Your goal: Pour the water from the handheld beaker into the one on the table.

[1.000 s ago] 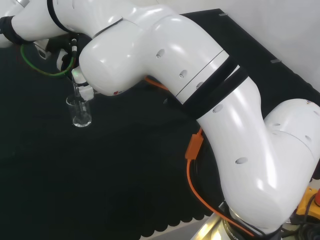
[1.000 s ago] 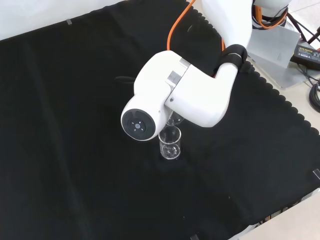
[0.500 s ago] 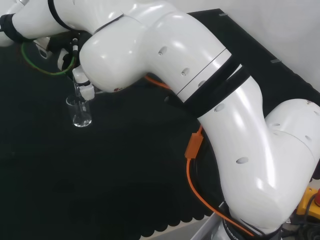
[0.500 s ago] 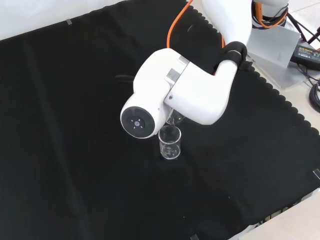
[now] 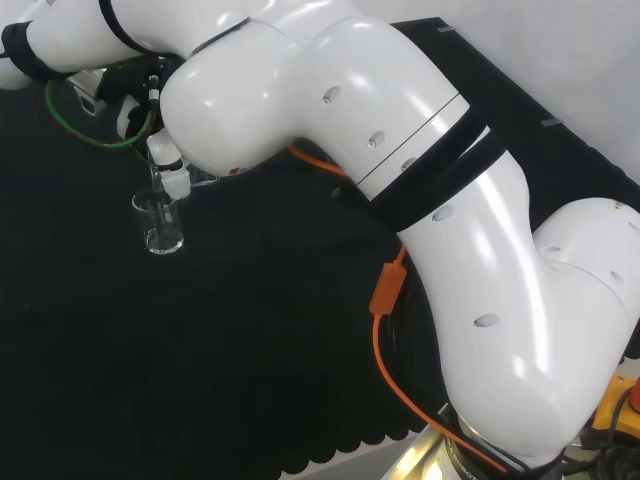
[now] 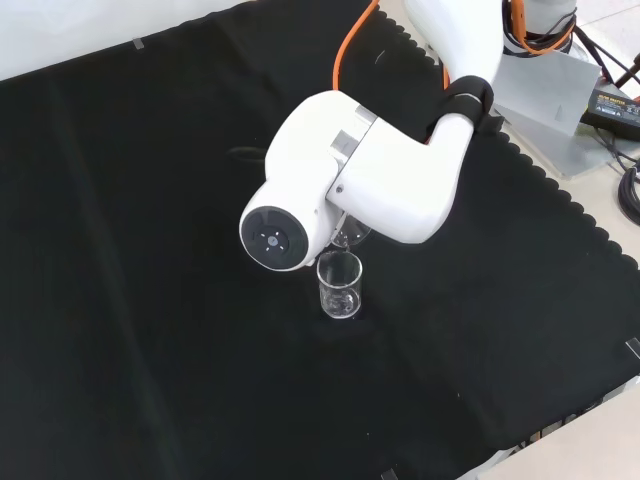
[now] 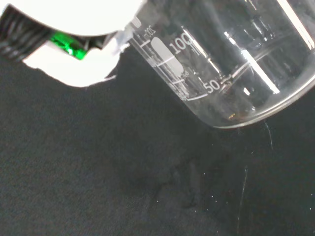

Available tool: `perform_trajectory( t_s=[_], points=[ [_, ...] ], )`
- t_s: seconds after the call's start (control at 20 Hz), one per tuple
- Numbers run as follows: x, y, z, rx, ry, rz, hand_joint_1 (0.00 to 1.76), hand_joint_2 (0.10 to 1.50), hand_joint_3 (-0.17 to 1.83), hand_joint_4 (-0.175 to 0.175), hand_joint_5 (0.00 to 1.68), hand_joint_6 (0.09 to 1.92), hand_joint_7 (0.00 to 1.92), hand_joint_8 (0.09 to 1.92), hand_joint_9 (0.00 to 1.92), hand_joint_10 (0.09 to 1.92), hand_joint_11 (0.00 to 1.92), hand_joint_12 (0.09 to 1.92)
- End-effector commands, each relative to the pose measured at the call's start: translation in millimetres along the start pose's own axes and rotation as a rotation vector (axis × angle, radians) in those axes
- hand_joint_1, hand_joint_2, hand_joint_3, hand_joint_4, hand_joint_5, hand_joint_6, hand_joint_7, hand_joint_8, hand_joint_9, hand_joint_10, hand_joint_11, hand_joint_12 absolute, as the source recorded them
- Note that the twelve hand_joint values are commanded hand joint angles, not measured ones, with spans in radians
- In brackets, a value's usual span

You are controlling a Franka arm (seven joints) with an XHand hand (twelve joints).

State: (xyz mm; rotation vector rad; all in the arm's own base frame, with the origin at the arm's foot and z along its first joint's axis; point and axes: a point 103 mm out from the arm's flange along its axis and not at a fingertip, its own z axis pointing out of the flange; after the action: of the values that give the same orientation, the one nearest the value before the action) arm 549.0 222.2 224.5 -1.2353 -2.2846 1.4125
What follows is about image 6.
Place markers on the clear glass beaker with water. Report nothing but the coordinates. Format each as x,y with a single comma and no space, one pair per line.
356,232

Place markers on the black bench cloth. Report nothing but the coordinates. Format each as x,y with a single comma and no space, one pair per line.
125,275

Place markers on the clear tape piece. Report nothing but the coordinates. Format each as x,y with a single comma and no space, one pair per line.
633,348
388,475
138,44

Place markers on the black power adapter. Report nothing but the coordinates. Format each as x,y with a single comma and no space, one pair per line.
612,107

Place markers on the black tripod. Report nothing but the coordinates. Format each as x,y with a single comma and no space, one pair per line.
595,55

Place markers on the grey metal base plate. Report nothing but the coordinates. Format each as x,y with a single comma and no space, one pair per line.
550,100

